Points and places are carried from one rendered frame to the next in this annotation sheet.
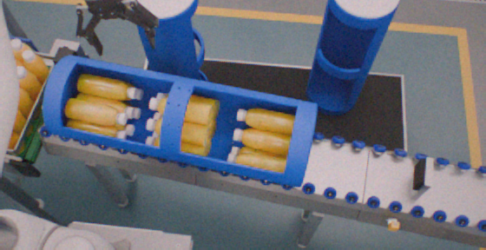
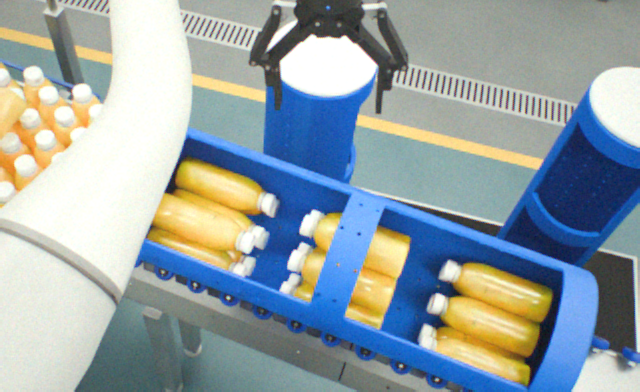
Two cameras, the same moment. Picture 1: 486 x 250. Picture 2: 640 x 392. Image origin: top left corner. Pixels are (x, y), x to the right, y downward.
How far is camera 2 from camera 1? 0.47 m
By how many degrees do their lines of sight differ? 9
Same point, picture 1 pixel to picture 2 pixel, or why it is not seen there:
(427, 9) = not seen: outside the picture
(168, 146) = (328, 303)
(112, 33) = (197, 123)
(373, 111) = not seen: hidden behind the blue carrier
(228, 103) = (421, 248)
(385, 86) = (609, 270)
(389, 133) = (613, 345)
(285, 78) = not seen: hidden behind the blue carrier
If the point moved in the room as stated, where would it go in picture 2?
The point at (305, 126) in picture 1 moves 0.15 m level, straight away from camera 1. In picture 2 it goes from (582, 307) to (599, 239)
